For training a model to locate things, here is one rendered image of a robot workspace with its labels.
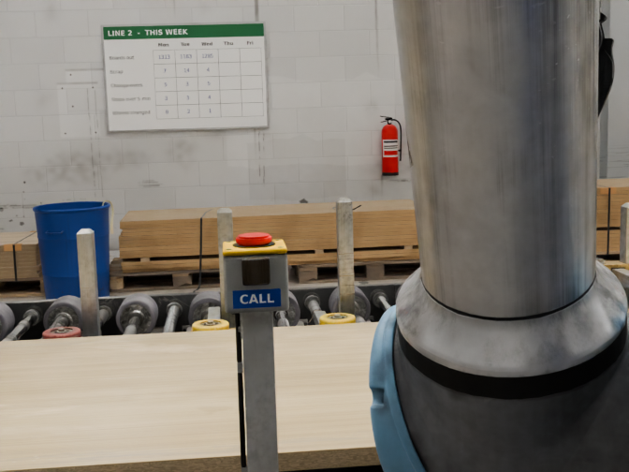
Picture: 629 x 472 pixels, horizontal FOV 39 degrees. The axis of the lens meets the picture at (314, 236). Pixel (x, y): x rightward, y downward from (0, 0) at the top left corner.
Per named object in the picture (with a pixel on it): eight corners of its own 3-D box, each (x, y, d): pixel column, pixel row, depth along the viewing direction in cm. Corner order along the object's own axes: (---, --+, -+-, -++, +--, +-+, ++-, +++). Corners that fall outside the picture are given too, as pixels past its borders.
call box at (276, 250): (289, 317, 98) (286, 247, 97) (225, 320, 98) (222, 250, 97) (285, 303, 105) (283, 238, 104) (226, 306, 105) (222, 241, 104)
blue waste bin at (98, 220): (113, 305, 639) (107, 204, 629) (31, 309, 634) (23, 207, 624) (124, 289, 697) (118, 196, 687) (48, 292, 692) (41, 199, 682)
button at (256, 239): (272, 252, 99) (272, 236, 98) (236, 253, 98) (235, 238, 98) (270, 246, 103) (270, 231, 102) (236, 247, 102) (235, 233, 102)
